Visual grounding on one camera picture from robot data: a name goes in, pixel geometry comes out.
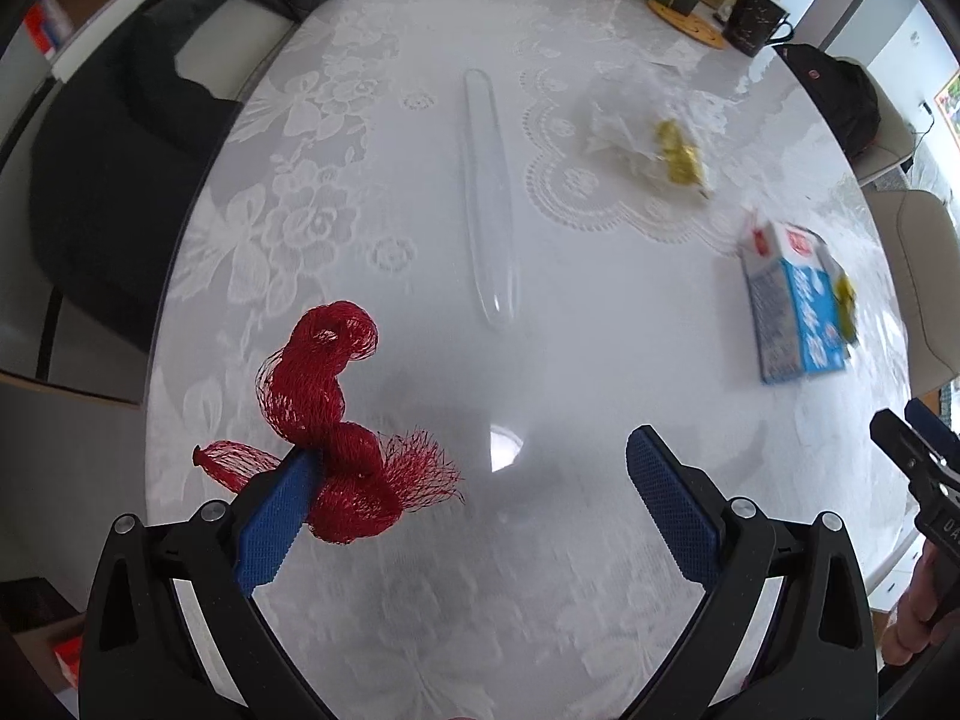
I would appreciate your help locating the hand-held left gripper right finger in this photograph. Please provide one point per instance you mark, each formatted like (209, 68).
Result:
(671, 499)

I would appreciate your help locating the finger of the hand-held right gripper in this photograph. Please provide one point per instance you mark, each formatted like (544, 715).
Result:
(934, 427)
(900, 446)

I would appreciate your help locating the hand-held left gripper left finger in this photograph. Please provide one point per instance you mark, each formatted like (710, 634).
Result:
(274, 525)

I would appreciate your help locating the red mesh net bag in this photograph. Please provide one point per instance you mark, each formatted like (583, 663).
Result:
(322, 405)

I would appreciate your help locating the person's right hand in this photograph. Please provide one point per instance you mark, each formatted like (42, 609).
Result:
(915, 615)

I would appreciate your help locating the yellow crumpled wrapper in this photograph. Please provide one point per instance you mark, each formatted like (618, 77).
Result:
(846, 307)

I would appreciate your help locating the white lace tablecloth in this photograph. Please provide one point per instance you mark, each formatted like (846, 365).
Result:
(562, 390)

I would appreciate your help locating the blue white milk carton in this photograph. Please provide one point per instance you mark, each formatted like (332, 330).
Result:
(795, 307)

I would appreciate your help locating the red box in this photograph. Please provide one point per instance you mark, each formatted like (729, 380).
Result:
(69, 660)

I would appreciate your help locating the framed landscape painting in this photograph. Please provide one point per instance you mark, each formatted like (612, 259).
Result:
(949, 105)

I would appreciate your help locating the clear plastic tube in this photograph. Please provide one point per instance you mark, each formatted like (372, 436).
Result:
(491, 202)

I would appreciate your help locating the black backpack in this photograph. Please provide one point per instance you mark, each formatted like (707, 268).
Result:
(832, 94)

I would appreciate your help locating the clear bag with gold wrappers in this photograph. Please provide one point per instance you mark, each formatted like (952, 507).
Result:
(637, 135)

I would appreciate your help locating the black jacket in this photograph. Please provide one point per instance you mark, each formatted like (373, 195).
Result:
(112, 165)

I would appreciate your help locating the black mug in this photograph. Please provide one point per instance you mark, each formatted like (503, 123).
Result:
(754, 22)

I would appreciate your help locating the round wooden coaster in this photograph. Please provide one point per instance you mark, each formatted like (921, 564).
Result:
(694, 28)

